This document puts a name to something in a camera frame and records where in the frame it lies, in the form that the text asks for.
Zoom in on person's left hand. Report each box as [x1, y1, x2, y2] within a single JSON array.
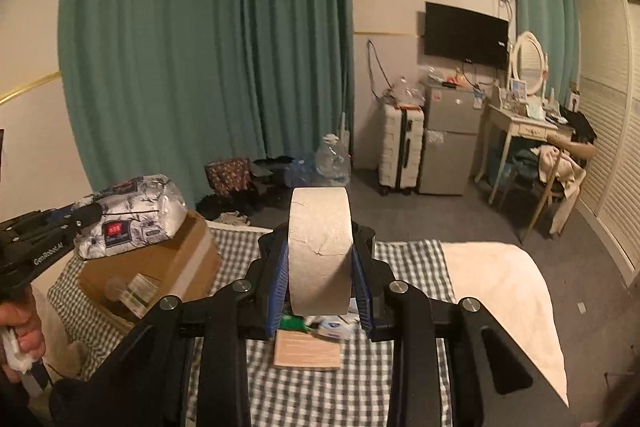
[[0, 294, 48, 383]]

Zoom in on black garment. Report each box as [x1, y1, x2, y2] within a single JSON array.
[[557, 104, 598, 145]]

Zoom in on clear plastic bag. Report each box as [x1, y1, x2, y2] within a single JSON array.
[[382, 77, 426, 110]]

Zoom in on floral tissue pack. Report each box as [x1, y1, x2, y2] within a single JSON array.
[[74, 174, 188, 260]]

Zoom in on roll of paper tape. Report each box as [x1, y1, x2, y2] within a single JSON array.
[[289, 187, 353, 317]]

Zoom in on white dressing table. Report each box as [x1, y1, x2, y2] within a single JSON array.
[[474, 102, 576, 208]]

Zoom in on wide green curtain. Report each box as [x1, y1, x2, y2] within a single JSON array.
[[59, 0, 355, 208]]

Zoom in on green packet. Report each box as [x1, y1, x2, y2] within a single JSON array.
[[280, 314, 313, 333]]

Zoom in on cream clothes on chair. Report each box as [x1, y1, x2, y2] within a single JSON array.
[[537, 144, 587, 200]]

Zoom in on cardboard box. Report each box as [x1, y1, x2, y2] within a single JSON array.
[[77, 212, 223, 338]]

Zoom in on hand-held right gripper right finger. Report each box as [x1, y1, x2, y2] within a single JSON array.
[[350, 222, 571, 427]]

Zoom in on beige booklet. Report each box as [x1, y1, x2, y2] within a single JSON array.
[[272, 331, 343, 372]]

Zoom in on wooden chair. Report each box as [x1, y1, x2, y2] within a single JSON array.
[[520, 139, 598, 243]]

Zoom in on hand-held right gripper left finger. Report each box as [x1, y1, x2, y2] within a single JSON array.
[[82, 224, 291, 427]]

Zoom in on white suitcase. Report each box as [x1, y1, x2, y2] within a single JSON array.
[[377, 104, 426, 198]]

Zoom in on white oval vanity mirror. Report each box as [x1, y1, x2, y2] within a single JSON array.
[[507, 32, 550, 100]]

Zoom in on black wall television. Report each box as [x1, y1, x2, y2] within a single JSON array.
[[424, 1, 511, 70]]

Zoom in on grey small fridge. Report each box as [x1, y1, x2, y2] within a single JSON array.
[[419, 77, 485, 196]]

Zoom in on dark clothes pile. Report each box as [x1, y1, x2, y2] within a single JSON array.
[[195, 154, 301, 228]]

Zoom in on green labelled small box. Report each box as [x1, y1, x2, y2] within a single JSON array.
[[122, 274, 162, 314]]

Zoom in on black wall cable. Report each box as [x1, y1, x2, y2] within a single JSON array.
[[367, 39, 396, 100]]

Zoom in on narrow green curtain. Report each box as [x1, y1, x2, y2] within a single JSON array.
[[505, 0, 581, 108]]

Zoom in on checked blanket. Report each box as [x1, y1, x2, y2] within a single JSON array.
[[47, 227, 456, 427]]

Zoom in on large clear water bottle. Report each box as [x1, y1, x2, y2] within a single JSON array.
[[314, 134, 352, 188]]

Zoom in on white louvred wardrobe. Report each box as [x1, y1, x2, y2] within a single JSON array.
[[575, 0, 640, 283]]

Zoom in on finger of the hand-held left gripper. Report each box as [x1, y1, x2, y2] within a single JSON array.
[[20, 229, 83, 275], [50, 202, 104, 230]]

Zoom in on floral bag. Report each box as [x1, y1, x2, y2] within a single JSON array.
[[205, 157, 253, 198]]

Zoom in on blue and white packet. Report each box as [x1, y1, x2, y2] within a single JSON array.
[[317, 313, 362, 338]]

